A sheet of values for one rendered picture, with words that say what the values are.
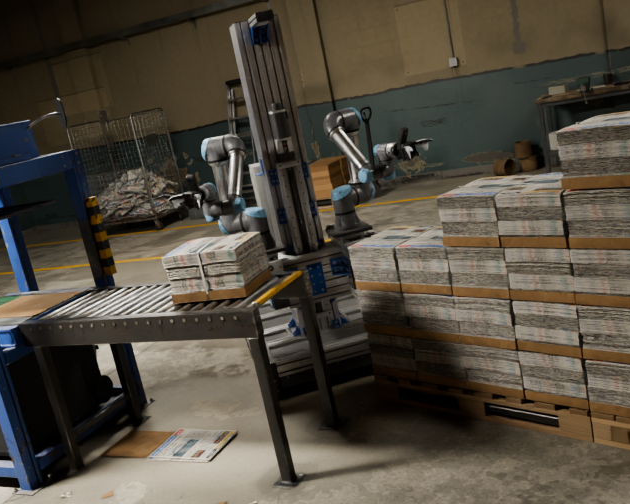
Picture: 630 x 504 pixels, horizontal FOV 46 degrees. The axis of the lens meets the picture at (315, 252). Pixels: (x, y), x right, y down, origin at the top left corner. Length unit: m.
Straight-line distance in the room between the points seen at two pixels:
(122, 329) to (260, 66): 1.63
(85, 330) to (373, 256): 1.40
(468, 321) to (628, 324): 0.72
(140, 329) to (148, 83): 9.01
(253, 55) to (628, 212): 2.21
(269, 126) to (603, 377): 2.19
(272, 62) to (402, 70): 6.21
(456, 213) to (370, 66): 7.32
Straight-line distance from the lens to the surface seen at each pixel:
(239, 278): 3.28
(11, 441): 4.01
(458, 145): 10.25
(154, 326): 3.40
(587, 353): 3.19
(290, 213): 4.18
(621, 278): 3.01
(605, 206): 2.94
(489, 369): 3.46
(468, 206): 3.23
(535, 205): 3.07
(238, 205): 3.81
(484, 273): 3.29
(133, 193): 11.22
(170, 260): 3.41
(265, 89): 4.22
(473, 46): 10.09
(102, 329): 3.59
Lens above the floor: 1.66
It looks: 13 degrees down
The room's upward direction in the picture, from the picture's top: 12 degrees counter-clockwise
